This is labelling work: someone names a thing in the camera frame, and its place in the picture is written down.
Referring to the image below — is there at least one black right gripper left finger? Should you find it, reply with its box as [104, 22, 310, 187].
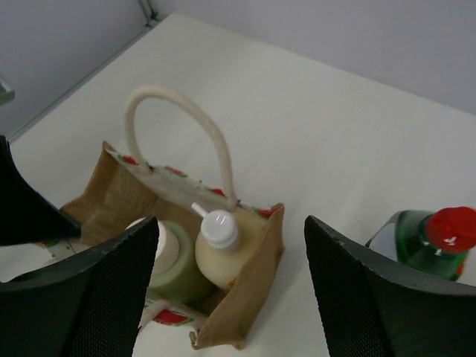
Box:
[1, 216, 159, 356]

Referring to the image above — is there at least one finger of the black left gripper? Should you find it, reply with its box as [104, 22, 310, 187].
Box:
[1, 136, 81, 246]

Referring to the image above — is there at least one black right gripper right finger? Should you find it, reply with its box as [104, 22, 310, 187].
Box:
[304, 216, 475, 356]

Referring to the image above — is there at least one green dish soap bottle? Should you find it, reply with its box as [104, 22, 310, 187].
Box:
[365, 206, 475, 281]

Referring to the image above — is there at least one watermelon print canvas bag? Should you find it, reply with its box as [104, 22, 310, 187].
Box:
[34, 86, 284, 350]

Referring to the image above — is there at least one white pump lotion bottle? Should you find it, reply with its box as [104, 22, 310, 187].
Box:
[191, 202, 266, 291]

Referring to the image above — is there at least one white cap cream bottle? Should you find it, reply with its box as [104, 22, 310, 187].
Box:
[146, 221, 215, 304]

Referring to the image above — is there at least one aluminium frame post left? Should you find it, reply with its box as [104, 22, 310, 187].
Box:
[138, 0, 159, 27]

